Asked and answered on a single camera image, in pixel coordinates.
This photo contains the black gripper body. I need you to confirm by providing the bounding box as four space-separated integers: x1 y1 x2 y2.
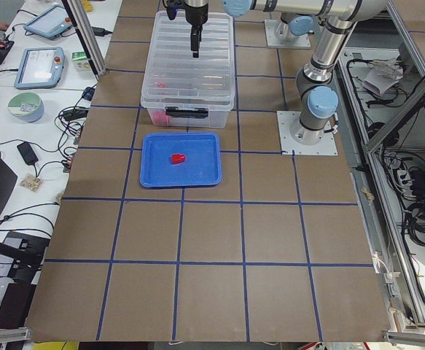
184 5 208 26

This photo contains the clear plastic box lid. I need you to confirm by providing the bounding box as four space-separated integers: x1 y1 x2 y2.
141 11 235 103

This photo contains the red block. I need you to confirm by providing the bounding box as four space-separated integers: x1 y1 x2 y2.
150 97 170 127
171 153 187 165

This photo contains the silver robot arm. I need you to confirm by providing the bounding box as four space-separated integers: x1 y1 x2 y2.
222 0 387 146
165 0 387 51

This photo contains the clear plastic storage box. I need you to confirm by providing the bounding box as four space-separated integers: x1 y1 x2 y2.
141 81 235 129

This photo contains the red block in box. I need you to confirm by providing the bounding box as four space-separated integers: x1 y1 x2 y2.
150 97 170 127

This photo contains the green white carton box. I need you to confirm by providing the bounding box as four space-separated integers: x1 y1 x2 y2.
71 51 91 71

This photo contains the blue plastic tray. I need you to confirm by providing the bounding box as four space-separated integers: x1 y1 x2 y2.
139 132 222 188

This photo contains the far teach pendant tablet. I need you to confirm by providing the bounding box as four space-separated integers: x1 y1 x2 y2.
23 4 72 40

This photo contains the teach pendant tablet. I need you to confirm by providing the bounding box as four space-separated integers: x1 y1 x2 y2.
14 47 65 90
23 4 72 40

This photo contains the near teach pendant tablet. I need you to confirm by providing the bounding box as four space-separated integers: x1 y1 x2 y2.
14 47 65 90

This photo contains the green white bowl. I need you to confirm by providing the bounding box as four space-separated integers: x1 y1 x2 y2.
7 92 44 123

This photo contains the black power adapter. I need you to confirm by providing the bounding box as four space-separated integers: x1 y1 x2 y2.
17 141 39 166

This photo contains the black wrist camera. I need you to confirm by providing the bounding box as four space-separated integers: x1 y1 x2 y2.
163 0 182 20

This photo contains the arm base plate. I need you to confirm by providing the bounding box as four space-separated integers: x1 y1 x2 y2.
277 111 338 156
265 16 313 50

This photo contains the aluminium frame post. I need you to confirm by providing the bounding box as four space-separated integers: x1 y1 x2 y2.
62 0 106 77

